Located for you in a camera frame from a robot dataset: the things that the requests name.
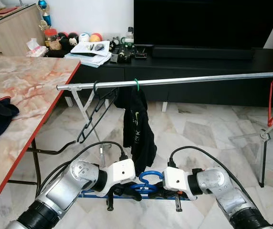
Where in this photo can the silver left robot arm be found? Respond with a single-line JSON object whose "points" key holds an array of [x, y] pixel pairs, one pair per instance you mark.
{"points": [[65, 191]]}

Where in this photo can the marble table with red edge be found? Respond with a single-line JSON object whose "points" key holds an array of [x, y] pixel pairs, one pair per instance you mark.
{"points": [[22, 95]]}

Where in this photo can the light wooden cabinet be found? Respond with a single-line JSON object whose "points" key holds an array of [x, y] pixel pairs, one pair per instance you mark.
{"points": [[12, 31]]}

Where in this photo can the black shirt with green logo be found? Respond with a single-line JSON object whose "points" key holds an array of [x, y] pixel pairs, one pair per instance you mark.
{"points": [[136, 129]]}

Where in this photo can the black tape dispenser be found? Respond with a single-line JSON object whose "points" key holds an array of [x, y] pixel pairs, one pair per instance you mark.
{"points": [[123, 57]]}

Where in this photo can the black desk tray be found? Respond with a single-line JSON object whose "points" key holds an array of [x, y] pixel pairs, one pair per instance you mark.
{"points": [[140, 53]]}

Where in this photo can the blue and gold trophy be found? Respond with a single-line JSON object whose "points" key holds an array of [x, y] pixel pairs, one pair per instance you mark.
{"points": [[43, 5]]}

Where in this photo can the clear bottle with green label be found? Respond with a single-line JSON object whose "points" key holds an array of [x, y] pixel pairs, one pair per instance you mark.
{"points": [[129, 37]]}

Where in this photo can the black computer mouse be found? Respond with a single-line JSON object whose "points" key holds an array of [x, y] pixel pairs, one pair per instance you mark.
{"points": [[99, 46]]}

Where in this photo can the black flat television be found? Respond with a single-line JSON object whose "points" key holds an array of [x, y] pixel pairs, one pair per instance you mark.
{"points": [[208, 21]]}

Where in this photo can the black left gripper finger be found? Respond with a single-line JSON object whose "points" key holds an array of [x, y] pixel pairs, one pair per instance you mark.
{"points": [[134, 192]]}

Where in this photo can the black mouse plush toy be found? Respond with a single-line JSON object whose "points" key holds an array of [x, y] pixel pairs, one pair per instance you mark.
{"points": [[72, 40]]}

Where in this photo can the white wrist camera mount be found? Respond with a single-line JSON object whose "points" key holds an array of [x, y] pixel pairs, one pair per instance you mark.
{"points": [[120, 171], [177, 179]]}

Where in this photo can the black television console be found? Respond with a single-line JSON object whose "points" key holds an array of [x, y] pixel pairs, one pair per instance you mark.
{"points": [[198, 95]]}

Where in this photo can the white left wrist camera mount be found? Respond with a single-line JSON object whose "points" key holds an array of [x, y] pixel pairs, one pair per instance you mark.
{"points": [[120, 171]]}

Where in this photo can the blue plastic hanger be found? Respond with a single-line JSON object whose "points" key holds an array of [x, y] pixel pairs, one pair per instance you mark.
{"points": [[91, 194]]}

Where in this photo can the glass jar with red lid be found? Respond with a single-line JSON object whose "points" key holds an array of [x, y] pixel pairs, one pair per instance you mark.
{"points": [[52, 40]]}

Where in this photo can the silver metal clothes rack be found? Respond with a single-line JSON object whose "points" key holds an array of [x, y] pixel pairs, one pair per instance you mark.
{"points": [[198, 78]]}

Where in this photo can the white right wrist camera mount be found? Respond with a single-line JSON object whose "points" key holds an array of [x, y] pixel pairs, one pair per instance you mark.
{"points": [[177, 179]]}

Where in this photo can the stack of white papers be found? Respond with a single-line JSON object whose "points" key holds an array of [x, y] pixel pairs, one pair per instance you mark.
{"points": [[86, 56]]}

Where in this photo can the black soundbar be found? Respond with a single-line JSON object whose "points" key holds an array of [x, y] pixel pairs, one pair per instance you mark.
{"points": [[203, 52]]}

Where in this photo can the pink tissue box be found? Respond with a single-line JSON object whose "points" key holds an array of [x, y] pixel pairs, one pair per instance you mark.
{"points": [[37, 51]]}

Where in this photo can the green plastic hanger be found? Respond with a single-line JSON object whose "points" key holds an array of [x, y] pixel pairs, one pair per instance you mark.
{"points": [[137, 85]]}

